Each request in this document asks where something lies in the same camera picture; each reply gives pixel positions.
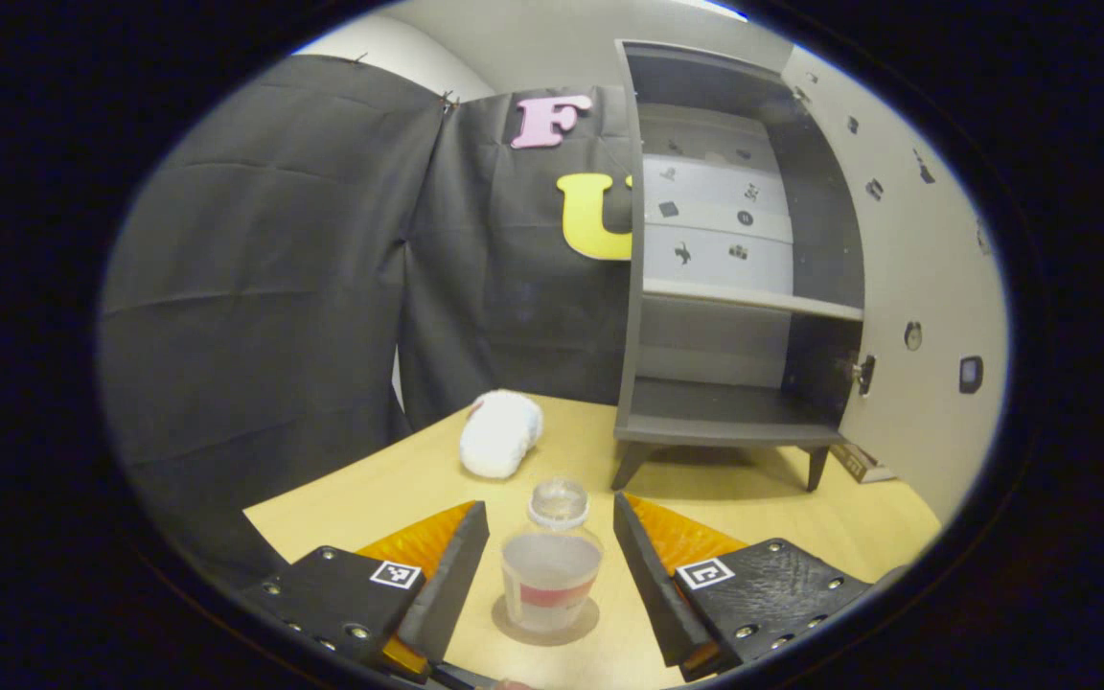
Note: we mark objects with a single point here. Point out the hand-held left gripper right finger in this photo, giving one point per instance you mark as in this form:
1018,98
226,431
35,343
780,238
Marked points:
648,585

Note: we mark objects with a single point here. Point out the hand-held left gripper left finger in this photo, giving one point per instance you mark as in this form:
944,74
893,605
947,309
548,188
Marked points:
456,585

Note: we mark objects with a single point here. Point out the brown round coaster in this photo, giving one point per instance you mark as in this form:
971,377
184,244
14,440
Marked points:
583,628

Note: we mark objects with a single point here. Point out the clear bottle with pink label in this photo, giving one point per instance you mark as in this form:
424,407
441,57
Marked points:
552,565

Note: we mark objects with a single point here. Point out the grey cabinet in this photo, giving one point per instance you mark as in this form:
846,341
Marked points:
724,407

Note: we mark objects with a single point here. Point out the white plush toy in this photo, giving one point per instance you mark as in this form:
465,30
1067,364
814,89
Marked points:
499,436

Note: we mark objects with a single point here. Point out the black backdrop cloth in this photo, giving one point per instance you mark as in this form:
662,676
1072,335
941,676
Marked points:
274,287

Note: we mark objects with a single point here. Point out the large ceiling light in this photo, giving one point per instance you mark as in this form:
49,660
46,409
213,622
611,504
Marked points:
723,8

